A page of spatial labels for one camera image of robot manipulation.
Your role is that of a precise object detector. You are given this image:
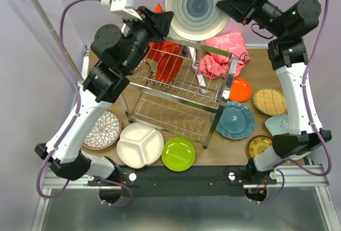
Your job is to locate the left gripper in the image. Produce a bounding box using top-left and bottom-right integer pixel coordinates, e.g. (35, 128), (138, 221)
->
(120, 5), (174, 74)

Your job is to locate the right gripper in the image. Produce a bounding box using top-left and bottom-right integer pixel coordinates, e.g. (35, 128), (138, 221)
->
(217, 0), (288, 38)

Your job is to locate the grey swirl ceramic plate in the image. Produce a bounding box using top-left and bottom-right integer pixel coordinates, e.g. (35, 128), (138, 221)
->
(165, 0), (230, 42)

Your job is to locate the orange plate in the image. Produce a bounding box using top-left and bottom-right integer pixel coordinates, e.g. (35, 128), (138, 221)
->
(229, 77), (251, 102)

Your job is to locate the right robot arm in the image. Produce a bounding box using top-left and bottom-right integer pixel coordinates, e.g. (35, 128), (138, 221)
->
(216, 0), (332, 184)

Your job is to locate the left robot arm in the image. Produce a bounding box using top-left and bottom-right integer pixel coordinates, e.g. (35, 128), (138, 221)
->
(35, 6), (174, 186)

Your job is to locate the steel two-tier dish rack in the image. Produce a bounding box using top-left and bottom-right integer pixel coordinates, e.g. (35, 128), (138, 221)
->
(120, 37), (238, 149)

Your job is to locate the orange garment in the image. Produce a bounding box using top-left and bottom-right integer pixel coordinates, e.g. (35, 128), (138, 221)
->
(146, 3), (184, 83)

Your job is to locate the pink patterned garment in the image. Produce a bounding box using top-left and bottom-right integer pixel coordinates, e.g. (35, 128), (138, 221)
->
(197, 30), (251, 79)

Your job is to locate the woven bamboo plate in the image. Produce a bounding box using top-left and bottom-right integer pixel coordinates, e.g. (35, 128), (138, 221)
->
(253, 88), (287, 116)

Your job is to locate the teal scalloped plate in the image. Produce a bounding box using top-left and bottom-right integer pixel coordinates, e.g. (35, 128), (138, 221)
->
(216, 101), (255, 140)

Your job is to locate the floral brown rim plate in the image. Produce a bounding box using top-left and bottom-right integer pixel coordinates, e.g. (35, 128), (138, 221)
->
(83, 110), (122, 150)

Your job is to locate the pale blue square plate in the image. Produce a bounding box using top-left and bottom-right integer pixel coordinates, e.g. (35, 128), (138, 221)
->
(265, 114), (289, 136)

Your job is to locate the white divided plate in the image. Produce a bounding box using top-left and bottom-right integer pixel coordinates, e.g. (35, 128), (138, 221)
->
(117, 123), (164, 169)

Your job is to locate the lime green plate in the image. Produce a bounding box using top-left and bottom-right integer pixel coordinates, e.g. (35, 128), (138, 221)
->
(161, 138), (196, 172)

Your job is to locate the yellow black patterned plate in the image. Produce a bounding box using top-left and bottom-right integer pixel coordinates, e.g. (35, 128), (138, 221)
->
(247, 136), (272, 158)

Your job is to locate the black base bar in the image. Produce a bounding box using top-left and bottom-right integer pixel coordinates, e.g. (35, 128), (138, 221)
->
(87, 164), (267, 198)

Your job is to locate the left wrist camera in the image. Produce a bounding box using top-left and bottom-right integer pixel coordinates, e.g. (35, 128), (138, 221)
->
(100, 0), (142, 21)

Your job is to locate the white clothes rail frame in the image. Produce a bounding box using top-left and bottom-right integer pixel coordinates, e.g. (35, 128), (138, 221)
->
(17, 0), (208, 95)

